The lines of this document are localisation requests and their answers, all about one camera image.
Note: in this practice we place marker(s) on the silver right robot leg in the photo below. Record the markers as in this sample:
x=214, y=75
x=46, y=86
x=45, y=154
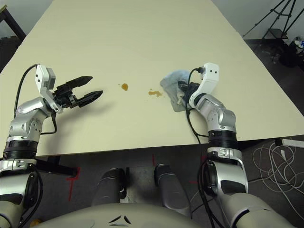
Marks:
x=171, y=190

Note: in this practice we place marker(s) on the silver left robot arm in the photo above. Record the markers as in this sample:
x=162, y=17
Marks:
x=26, y=118

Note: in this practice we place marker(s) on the black camera tripod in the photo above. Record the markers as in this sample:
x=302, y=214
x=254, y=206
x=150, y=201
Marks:
x=276, y=14

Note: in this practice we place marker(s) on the black square metal frame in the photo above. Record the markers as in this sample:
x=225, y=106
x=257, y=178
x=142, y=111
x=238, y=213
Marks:
x=275, y=33

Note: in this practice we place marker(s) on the silver left robot leg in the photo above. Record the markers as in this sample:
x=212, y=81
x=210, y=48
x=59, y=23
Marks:
x=110, y=187

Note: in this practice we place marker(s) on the silver robot leg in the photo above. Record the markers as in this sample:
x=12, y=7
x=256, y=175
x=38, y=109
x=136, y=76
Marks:
x=110, y=187
x=171, y=190

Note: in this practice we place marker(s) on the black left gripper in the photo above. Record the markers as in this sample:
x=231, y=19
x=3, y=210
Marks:
x=64, y=97

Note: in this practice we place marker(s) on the brown liquid spill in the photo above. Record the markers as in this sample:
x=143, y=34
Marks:
x=124, y=87
x=155, y=93

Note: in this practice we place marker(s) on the side table with black leg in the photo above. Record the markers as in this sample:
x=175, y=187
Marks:
x=14, y=23

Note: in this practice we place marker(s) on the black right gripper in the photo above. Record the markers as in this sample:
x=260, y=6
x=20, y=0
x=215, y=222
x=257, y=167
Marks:
x=192, y=89

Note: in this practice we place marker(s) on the grey robot torso shell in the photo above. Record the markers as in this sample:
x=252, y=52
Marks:
x=107, y=216

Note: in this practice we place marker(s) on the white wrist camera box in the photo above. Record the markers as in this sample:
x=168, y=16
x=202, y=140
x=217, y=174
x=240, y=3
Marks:
x=210, y=73
x=41, y=78

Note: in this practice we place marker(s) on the white power strip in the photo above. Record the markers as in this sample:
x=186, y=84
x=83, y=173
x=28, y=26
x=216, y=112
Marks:
x=292, y=143

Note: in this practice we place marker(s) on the black table foot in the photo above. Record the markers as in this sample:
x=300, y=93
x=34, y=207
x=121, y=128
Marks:
x=61, y=169

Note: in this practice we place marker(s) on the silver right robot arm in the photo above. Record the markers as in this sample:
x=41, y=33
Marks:
x=223, y=118

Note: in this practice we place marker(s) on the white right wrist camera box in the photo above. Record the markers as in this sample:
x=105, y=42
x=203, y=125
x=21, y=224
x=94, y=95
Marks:
x=210, y=73

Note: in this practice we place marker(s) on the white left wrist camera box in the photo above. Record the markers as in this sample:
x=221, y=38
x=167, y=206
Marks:
x=41, y=78

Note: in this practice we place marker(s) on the small yellow object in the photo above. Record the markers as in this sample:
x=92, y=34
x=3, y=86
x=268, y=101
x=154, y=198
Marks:
x=36, y=222

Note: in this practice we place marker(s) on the black foam floor mat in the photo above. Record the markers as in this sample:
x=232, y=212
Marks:
x=8, y=47

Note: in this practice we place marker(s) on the light blue terry rag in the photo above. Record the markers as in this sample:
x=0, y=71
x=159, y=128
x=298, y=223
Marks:
x=169, y=83

